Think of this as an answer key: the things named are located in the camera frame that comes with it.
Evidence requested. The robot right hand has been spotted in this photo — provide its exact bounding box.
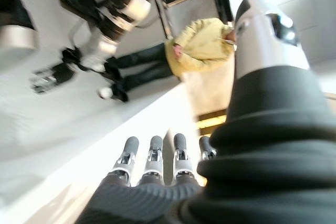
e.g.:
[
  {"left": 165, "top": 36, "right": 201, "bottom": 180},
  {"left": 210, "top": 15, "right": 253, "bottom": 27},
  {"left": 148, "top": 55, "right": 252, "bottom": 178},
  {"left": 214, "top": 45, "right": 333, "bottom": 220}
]
[{"left": 76, "top": 0, "right": 336, "bottom": 224}]

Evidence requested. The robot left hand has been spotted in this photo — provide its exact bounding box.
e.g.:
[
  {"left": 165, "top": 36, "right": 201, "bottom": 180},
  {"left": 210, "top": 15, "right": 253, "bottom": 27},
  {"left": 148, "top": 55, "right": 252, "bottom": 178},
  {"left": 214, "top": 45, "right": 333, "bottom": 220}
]
[{"left": 29, "top": 47, "right": 80, "bottom": 95}]

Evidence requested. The person in yellow jacket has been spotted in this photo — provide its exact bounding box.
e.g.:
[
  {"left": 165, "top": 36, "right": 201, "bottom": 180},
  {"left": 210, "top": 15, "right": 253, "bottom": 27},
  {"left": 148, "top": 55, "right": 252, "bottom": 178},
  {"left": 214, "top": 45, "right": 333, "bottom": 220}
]
[{"left": 104, "top": 17, "right": 237, "bottom": 103}]

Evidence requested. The black monitor stand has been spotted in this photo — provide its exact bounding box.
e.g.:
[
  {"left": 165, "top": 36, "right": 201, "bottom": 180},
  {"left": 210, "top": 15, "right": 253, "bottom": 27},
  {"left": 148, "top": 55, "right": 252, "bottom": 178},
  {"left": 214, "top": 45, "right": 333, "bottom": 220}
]
[{"left": 212, "top": 0, "right": 235, "bottom": 23}]

